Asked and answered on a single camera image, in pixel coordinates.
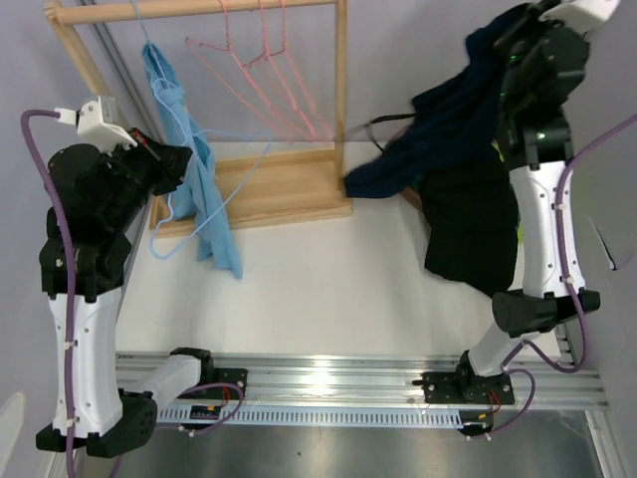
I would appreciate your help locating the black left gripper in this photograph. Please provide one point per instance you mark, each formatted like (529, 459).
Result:
(169, 161)

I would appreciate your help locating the light blue shorts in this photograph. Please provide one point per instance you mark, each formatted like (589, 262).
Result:
(220, 246)

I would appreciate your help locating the pink hanger of black shorts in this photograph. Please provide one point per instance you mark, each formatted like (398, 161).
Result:
(274, 117)

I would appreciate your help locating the pink hanger of teal shorts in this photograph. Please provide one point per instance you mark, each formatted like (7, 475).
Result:
(265, 85)

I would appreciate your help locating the pink hanger of green shorts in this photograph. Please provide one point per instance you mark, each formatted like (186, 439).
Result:
(267, 62)

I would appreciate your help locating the navy blue shorts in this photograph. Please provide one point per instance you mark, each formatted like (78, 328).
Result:
(452, 122)

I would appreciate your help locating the black shorts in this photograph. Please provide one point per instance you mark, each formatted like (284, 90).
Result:
(473, 219)

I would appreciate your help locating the lime green shorts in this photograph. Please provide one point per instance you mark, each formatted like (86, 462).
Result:
(519, 228)

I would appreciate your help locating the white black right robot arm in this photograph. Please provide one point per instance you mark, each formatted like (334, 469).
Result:
(545, 63)

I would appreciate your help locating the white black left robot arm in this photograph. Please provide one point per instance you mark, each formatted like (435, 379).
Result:
(98, 194)

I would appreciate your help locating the wooden clothes rack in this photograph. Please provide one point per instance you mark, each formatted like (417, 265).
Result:
(281, 188)

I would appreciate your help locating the translucent pink plastic basket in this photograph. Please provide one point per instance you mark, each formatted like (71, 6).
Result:
(410, 194)

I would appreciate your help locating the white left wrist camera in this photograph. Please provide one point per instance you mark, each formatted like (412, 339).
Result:
(96, 123)

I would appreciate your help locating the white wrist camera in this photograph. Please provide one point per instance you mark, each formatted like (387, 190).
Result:
(586, 14)
(96, 123)

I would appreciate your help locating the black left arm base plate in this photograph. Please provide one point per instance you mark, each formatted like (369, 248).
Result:
(236, 376)

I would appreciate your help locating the aluminium mounting rail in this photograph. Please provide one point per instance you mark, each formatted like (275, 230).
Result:
(386, 382)

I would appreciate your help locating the white slotted cable duct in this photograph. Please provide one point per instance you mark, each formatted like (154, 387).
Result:
(409, 417)

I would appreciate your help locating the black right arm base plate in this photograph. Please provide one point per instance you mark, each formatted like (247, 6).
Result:
(455, 388)

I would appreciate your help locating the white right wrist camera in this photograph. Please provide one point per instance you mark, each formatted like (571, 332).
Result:
(586, 14)

